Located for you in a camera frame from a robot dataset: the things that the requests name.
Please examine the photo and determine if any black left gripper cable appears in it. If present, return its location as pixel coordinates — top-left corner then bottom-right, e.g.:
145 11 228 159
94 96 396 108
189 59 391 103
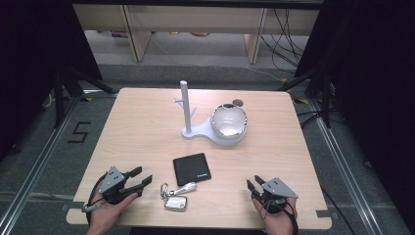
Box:
85 180 110 227

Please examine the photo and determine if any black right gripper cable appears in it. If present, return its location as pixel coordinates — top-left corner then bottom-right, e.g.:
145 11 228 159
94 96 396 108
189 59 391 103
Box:
259 198 300 235

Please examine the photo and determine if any silver car key with keychain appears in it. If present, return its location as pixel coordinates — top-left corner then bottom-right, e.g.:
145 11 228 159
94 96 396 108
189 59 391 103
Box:
160 181 198 212

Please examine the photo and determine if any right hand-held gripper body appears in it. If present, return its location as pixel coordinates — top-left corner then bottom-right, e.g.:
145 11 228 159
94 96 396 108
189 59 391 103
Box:
260 176 299 215

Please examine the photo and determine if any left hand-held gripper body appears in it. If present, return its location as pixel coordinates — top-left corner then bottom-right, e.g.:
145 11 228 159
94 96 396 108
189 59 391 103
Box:
98 165 138 206

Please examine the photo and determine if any bundle of black cables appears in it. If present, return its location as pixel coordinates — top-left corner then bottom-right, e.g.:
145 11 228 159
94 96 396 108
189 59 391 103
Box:
259 8 310 74

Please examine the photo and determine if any black wallet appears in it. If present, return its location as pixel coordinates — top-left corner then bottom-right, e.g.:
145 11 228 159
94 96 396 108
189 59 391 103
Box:
172 152 212 187

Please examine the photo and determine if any white tree-shaped key stand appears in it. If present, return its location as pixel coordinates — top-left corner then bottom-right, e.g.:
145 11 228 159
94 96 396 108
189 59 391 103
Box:
173 79 248 147

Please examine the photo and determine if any black metal stand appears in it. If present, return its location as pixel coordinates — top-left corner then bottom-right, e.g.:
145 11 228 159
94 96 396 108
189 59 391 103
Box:
276 64 335 129
53 64 118 129

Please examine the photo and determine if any light wooden desk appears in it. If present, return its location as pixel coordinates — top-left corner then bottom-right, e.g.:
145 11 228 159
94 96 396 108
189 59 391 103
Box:
71 3 321 65

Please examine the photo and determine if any grey cable plug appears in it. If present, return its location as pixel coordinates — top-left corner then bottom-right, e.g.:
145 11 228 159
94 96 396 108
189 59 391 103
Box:
81 200 108 213

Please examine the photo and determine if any black floor cable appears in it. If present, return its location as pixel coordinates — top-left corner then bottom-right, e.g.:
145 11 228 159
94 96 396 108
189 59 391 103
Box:
321 186 357 235

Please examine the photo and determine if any person's right hand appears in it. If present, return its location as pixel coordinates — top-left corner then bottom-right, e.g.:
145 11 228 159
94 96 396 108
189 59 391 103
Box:
253 197 299 235

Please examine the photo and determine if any aluminium floor rail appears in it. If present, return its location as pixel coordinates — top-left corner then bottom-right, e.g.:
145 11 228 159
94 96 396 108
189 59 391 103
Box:
0 95 81 235
307 97 386 235

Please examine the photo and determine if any black curtain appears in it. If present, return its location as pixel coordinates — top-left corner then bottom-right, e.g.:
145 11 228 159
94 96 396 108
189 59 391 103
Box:
0 0 103 163
294 0 415 234

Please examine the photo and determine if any person's left hand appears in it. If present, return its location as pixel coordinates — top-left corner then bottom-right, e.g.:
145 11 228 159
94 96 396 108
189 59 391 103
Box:
87 192 140 235

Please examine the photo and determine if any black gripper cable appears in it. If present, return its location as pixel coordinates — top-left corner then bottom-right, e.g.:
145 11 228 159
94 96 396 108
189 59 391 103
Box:
85 180 110 227
259 198 300 235

